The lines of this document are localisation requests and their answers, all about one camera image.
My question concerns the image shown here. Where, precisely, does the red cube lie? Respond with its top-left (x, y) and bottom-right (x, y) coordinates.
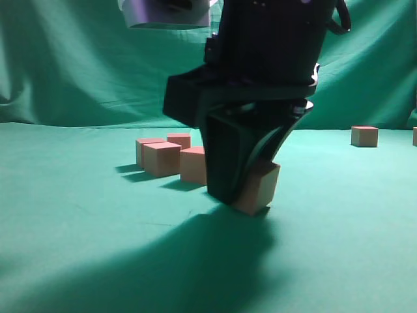
top-left (136, 138), bottom-right (166, 169)
top-left (179, 146), bottom-right (207, 185)

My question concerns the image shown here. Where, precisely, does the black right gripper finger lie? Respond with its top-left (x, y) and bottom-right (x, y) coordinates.
top-left (203, 106), bottom-right (255, 205)

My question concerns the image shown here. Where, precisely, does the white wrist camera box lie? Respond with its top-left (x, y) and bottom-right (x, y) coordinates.
top-left (119, 0), bottom-right (217, 30)

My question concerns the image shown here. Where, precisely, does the green cloth backdrop and cover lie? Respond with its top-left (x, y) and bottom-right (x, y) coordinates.
top-left (1, 1), bottom-right (416, 312)

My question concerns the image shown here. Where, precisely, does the red cube row end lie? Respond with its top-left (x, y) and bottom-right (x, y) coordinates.
top-left (351, 126), bottom-right (379, 147)

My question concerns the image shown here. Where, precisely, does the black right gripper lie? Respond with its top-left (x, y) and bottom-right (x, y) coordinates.
top-left (163, 1), bottom-right (336, 168)

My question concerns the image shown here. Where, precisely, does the red cube placed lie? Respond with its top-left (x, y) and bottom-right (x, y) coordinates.
top-left (143, 142), bottom-right (181, 177)
top-left (167, 133), bottom-right (192, 149)
top-left (232, 160), bottom-right (281, 216)

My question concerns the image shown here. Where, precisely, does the black camera cable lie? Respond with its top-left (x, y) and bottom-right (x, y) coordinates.
top-left (327, 0), bottom-right (352, 35)

